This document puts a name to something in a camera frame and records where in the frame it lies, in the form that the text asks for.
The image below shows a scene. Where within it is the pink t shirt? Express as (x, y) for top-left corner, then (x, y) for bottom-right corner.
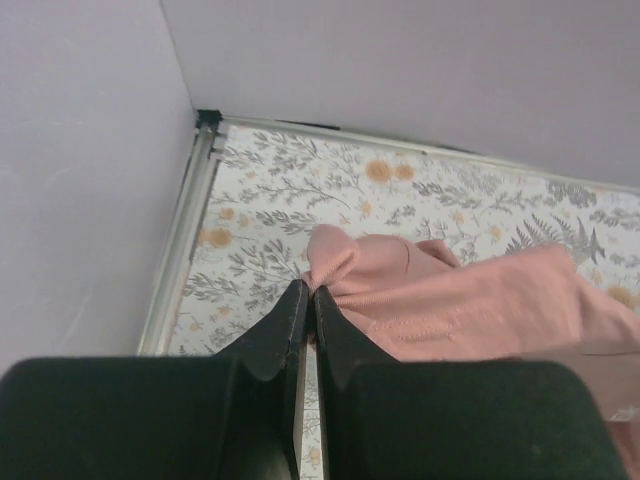
(304, 225), (639, 478)

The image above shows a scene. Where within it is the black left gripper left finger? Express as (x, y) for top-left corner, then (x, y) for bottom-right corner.
(1, 280), (308, 479)

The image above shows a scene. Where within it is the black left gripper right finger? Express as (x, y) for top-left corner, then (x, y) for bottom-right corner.
(313, 288), (625, 479)

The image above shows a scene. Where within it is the aluminium frame rail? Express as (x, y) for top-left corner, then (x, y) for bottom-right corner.
(139, 111), (639, 355)

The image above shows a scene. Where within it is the floral patterned table mat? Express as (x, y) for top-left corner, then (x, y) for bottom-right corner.
(162, 125), (639, 479)

